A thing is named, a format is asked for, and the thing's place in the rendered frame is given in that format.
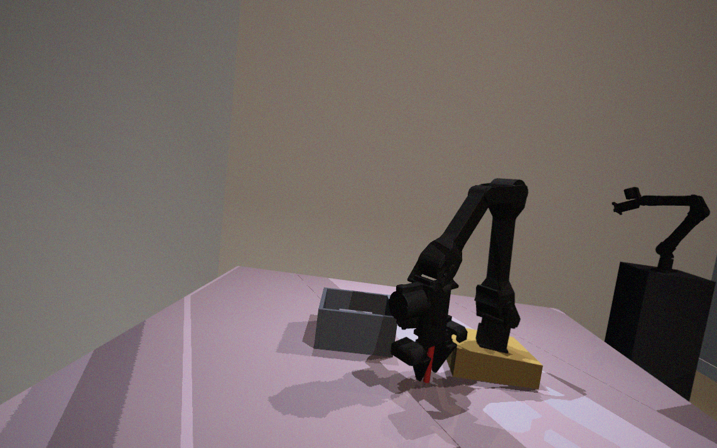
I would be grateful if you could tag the dark red peg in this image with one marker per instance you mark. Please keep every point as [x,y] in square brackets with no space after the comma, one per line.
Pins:
[427,374]

